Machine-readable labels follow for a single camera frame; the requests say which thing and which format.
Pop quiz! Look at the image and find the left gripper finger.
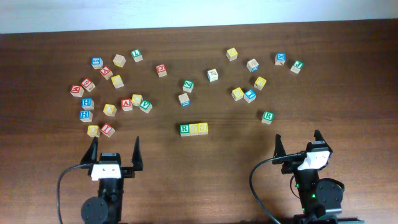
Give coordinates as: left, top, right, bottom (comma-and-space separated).
131, 136, 144, 172
80, 137, 98, 164

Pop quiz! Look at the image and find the green r block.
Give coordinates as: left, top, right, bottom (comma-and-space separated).
261, 111, 274, 124
179, 124, 190, 137

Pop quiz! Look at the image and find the yellow S block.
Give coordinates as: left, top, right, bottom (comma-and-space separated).
189, 123, 199, 136
198, 123, 208, 135

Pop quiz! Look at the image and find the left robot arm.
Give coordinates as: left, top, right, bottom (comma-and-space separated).
80, 137, 143, 223

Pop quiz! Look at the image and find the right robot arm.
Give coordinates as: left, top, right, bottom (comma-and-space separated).
272, 130, 364, 224

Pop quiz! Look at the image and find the yellow block bottom left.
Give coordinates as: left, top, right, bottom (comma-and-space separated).
86, 125, 101, 138

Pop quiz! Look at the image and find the red I block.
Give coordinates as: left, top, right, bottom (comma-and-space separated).
100, 123, 115, 138

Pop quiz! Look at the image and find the blue H block lower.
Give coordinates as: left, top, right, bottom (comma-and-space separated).
79, 110, 93, 123

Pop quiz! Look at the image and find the blue h block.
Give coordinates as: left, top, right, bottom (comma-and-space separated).
81, 98, 95, 110
79, 110, 93, 123

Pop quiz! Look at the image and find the yellow block mid left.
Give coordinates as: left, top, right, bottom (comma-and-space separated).
103, 104, 117, 117

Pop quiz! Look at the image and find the blue H block upper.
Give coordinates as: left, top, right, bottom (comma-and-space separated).
81, 98, 95, 110

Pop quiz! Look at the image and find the green V block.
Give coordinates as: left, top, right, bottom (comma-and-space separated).
139, 100, 153, 113

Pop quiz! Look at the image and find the red A block lower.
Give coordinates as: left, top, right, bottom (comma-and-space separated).
121, 98, 133, 111

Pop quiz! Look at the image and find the red a block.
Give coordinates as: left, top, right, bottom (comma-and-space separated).
121, 98, 133, 111
99, 66, 113, 80

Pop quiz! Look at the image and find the yellow block near A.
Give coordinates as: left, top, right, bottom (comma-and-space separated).
131, 94, 143, 106

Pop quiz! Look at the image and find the blue picture block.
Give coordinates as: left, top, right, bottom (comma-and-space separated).
244, 89, 257, 103

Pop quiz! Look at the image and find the red M block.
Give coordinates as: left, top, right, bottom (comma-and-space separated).
70, 85, 84, 97

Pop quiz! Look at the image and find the yellow block lower right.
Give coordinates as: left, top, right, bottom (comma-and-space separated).
231, 87, 244, 101

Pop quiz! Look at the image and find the green J block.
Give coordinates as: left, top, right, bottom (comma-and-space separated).
290, 60, 304, 74

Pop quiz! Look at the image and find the red 9 block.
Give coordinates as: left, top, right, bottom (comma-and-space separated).
81, 78, 95, 92

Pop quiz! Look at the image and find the wood block blue side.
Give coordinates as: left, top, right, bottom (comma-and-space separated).
178, 93, 190, 107

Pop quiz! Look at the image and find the yellow block upper left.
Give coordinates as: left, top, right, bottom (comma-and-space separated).
111, 75, 124, 88

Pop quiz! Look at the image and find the blue X block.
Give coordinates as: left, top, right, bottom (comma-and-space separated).
274, 52, 287, 65

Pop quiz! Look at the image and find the red A block upper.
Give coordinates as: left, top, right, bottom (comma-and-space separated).
99, 66, 113, 80

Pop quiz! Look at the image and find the wood block blue-side right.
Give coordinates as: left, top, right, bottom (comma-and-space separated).
246, 58, 259, 73

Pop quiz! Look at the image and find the green Z block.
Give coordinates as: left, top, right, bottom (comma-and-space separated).
182, 80, 194, 93

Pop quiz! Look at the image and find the red Q block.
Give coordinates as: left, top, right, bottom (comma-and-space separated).
156, 64, 167, 77

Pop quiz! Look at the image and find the blue S block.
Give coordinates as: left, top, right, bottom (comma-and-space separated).
91, 57, 104, 70

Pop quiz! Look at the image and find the plain wood yellow-side block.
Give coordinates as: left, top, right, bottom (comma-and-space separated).
113, 54, 126, 68

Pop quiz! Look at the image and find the plain white wood block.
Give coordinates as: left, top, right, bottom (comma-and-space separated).
207, 68, 218, 82

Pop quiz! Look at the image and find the green L block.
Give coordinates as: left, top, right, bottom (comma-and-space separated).
131, 49, 143, 62

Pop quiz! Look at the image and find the yellow block top right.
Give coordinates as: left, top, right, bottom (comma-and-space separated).
226, 47, 238, 61

